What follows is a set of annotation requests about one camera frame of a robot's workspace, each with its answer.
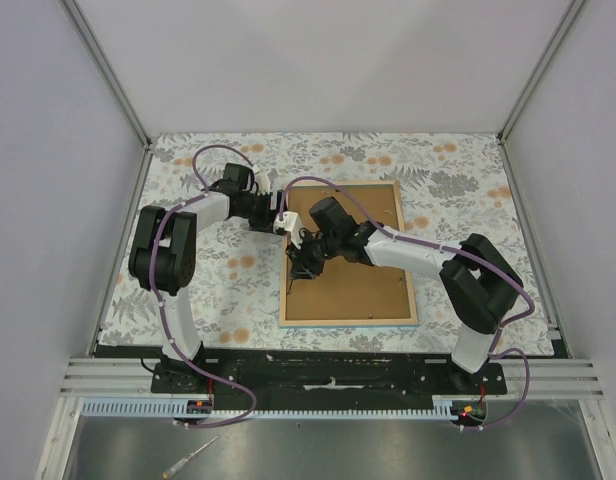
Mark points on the left aluminium corner post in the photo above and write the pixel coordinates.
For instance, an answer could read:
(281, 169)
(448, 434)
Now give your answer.
(106, 70)

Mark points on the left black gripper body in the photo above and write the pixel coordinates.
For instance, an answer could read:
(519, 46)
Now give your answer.
(256, 208)

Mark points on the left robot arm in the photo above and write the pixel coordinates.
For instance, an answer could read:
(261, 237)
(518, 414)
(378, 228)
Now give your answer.
(164, 248)

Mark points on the clear handled screwdriver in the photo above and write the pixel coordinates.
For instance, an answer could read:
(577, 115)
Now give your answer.
(180, 464)

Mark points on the light blue cable duct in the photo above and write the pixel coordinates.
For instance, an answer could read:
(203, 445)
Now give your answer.
(298, 411)

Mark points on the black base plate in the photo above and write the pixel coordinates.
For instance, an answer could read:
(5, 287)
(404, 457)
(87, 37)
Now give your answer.
(286, 381)

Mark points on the aluminium corner post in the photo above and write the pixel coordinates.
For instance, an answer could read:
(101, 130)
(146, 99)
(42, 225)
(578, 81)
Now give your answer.
(106, 70)
(555, 43)

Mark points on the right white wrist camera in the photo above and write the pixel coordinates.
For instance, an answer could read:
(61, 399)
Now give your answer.
(289, 223)

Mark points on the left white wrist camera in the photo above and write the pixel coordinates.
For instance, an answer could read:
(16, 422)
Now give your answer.
(262, 181)

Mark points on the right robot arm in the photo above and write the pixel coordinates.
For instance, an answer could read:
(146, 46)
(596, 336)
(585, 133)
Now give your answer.
(481, 285)

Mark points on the right aluminium corner post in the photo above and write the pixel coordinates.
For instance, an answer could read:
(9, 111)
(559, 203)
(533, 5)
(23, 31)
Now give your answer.
(555, 43)

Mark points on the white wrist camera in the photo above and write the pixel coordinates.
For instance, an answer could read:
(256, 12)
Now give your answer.
(262, 181)
(289, 223)

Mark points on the aluminium rail bar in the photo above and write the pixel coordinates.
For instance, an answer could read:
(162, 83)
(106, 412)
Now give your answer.
(106, 377)

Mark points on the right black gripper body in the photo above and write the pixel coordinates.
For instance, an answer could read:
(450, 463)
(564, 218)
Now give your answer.
(314, 253)

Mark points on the blue picture frame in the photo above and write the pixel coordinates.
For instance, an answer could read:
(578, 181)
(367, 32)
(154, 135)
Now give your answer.
(349, 294)

